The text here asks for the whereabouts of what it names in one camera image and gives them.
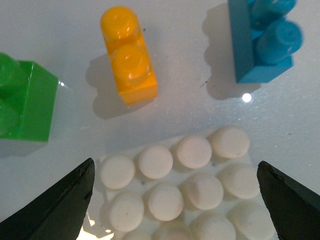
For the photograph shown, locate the yellow two-stud block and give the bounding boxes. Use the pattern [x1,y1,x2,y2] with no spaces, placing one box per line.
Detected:
[100,6,158,105]

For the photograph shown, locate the white studded base plate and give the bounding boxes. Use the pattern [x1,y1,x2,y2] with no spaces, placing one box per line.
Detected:
[99,124,275,240]

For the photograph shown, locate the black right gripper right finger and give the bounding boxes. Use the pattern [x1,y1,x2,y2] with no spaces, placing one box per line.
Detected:
[257,161,320,240]

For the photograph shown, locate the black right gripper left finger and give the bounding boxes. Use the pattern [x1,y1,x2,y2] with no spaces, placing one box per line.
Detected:
[0,158,95,240]

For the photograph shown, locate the blue three-stud block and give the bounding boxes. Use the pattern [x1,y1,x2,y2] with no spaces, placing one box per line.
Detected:
[228,0,304,84]

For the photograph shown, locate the green two-stud block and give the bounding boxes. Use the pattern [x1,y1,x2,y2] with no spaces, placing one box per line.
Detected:
[0,53,58,142]

